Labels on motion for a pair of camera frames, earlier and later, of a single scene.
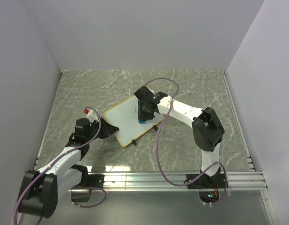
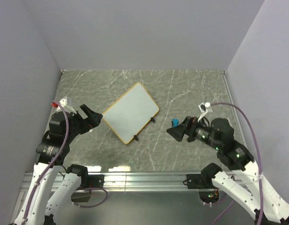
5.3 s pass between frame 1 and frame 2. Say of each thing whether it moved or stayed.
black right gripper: moved
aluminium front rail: stayed
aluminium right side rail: stayed
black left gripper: moved
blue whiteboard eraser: moved
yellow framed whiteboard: moved
